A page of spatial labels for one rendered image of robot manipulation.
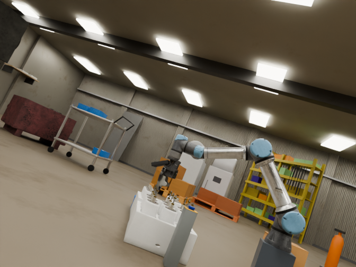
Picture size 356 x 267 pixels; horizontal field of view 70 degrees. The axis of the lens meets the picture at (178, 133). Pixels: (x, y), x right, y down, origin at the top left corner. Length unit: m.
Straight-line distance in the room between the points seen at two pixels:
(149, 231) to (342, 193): 9.80
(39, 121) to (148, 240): 4.03
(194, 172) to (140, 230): 5.59
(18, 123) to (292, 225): 4.58
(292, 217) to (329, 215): 9.32
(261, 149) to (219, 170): 5.48
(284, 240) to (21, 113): 4.53
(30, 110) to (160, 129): 6.97
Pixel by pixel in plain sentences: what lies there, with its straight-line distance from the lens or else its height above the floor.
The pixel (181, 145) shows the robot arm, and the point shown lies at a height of 0.63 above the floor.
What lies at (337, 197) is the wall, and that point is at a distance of 10.90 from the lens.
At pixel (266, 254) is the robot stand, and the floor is 0.25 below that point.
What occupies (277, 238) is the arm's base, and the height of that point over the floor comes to 0.35.
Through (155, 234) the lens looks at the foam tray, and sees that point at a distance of 1.57.
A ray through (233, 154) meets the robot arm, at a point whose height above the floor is 0.72.
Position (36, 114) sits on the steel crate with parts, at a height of 0.48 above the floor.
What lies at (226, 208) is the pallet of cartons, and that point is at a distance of 5.93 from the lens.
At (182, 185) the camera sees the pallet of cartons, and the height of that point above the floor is 0.32.
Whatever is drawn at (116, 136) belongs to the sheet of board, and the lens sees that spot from 11.42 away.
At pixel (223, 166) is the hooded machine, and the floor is 1.14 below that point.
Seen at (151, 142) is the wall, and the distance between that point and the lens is 11.19.
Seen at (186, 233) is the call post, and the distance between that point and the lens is 1.45.
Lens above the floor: 0.46
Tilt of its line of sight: 9 degrees up
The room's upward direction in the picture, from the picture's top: 23 degrees clockwise
